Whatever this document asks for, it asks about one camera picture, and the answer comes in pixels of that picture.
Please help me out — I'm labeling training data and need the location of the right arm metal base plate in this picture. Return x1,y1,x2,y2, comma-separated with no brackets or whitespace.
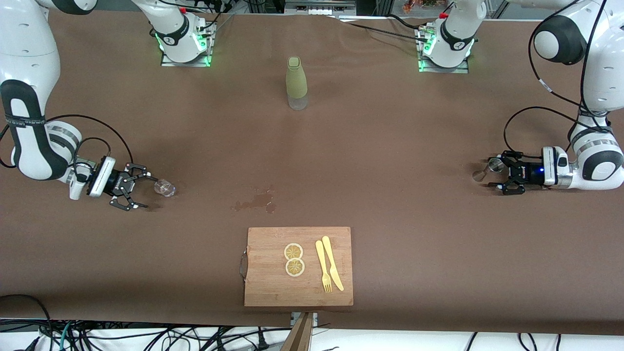
161,22,215,67

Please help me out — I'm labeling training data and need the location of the green sleeved glass bottle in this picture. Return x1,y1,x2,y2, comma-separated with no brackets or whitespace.
286,57,309,111

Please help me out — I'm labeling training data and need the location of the wooden cutting board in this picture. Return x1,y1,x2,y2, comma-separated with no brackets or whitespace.
240,227,354,307

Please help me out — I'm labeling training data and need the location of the brown table mat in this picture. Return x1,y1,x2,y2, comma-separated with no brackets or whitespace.
0,9,624,336

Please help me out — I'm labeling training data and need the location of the yellow plastic knife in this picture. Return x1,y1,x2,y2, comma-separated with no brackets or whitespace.
322,236,345,292

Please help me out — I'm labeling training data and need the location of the teal cable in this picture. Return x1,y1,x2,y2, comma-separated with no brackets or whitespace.
58,323,74,351

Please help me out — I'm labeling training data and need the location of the grey power strip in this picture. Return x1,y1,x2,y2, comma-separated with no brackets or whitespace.
284,0,357,16

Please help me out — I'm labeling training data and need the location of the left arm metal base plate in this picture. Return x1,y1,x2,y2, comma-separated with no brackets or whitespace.
417,27,471,74

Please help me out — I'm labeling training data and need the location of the clear glass beaker cup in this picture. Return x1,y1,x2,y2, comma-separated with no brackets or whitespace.
154,178,177,198

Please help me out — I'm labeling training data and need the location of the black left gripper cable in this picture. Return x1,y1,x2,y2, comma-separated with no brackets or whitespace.
503,0,610,156

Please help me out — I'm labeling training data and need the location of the slanted camera mount post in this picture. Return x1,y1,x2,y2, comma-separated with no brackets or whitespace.
281,312,313,351

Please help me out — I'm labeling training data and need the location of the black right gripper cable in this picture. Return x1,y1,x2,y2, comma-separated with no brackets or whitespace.
0,115,135,169

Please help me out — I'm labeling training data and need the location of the steel double jigger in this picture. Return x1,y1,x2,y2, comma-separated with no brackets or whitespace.
472,157,506,183

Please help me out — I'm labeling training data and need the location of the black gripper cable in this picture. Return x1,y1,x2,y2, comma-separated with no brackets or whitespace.
0,115,135,169
503,0,610,156

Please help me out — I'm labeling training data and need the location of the spilled liquid puddle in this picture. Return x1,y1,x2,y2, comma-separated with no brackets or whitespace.
232,188,277,214

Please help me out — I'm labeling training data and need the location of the yellow plastic fork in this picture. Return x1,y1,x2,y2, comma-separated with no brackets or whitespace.
315,240,333,293

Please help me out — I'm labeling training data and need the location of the black base power cable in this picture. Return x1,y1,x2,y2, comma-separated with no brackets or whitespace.
336,14,432,43

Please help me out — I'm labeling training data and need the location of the thick black looped cable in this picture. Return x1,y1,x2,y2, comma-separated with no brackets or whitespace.
0,294,53,342

